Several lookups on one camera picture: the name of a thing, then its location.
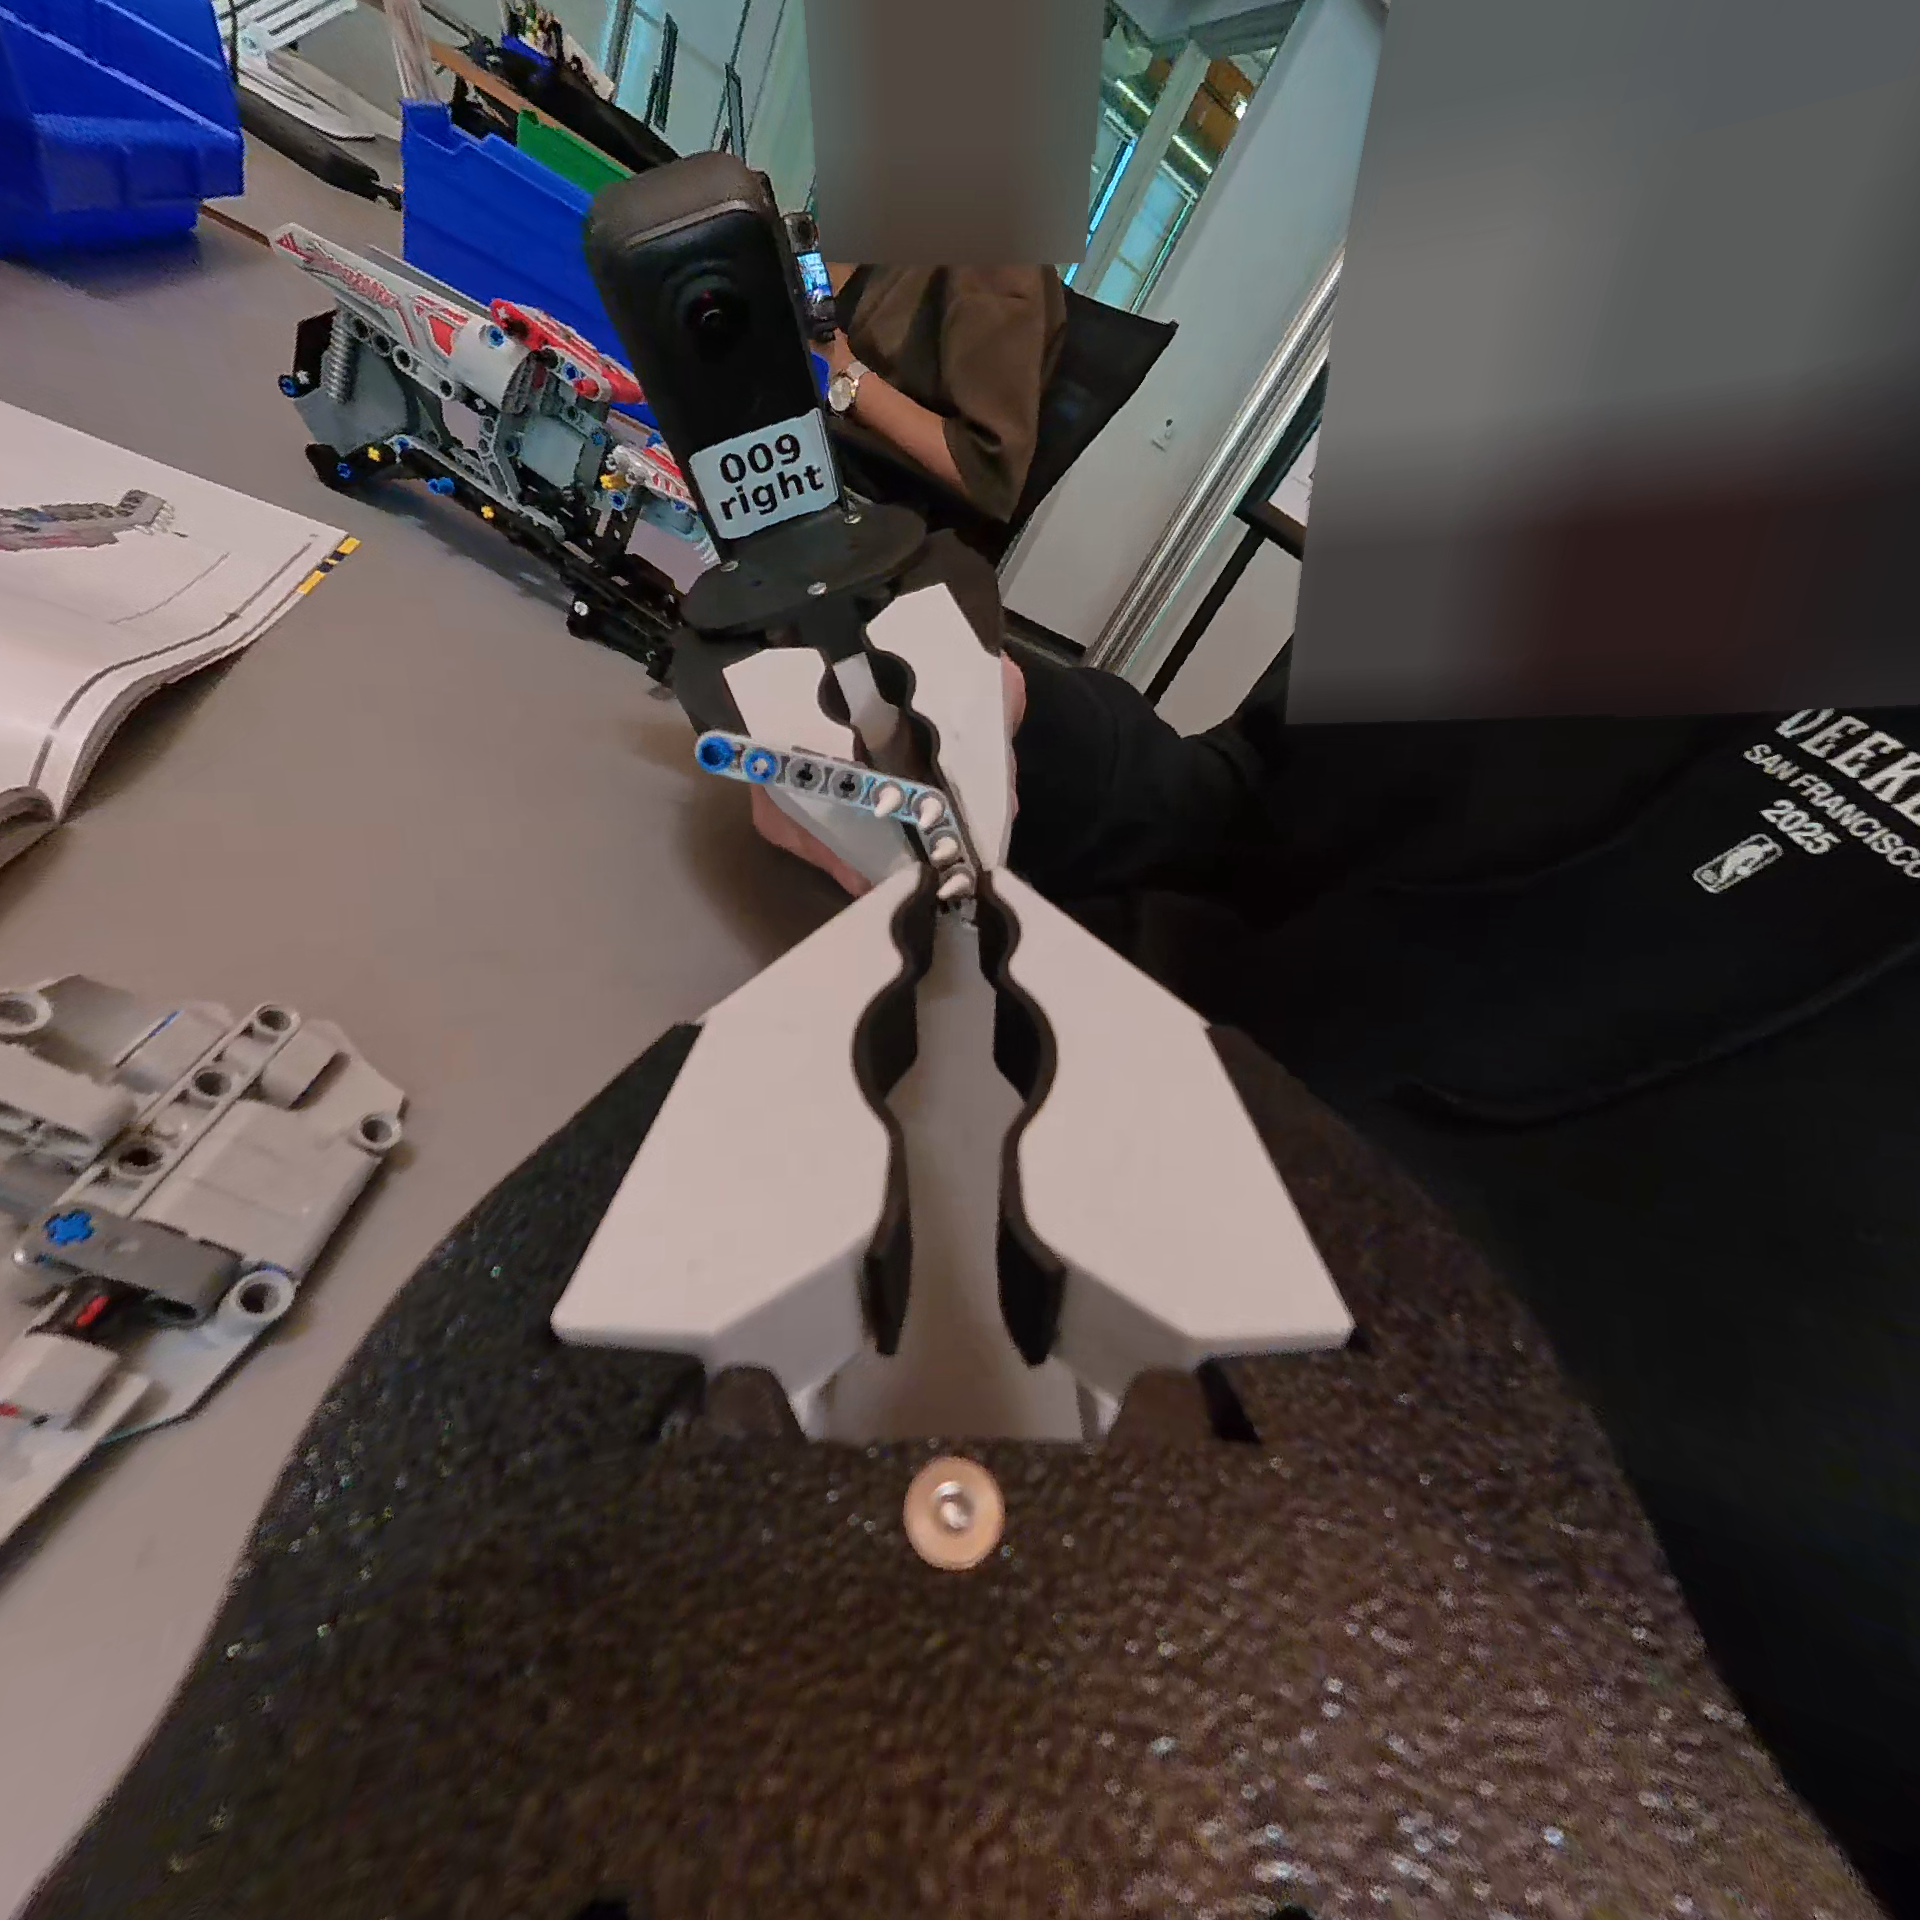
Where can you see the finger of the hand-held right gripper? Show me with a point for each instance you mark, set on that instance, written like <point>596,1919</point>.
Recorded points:
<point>968,705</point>
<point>787,705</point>

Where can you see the person's right hand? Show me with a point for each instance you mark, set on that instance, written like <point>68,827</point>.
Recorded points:
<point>803,840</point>

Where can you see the silver wristwatch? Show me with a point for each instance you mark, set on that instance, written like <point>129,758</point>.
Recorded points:
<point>848,387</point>

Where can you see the person's right forearm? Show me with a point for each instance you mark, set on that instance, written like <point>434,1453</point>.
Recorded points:
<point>1140,779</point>

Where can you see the open instruction booklet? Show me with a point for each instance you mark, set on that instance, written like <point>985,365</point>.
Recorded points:
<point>119,600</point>

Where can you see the grey bent brick beam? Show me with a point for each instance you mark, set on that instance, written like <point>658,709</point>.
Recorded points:
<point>810,778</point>

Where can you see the blue plastic bin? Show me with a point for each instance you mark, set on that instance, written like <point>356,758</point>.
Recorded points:
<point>105,119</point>
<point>495,211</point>

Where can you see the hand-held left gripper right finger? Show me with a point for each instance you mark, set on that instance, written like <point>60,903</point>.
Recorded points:
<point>1184,1185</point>

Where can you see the grey brick assembly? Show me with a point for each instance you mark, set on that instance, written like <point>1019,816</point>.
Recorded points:
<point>224,1155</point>

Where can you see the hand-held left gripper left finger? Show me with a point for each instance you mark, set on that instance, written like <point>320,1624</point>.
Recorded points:
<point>721,1185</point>

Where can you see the brick vehicle chassis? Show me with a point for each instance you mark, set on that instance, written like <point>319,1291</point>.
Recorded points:
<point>480,406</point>

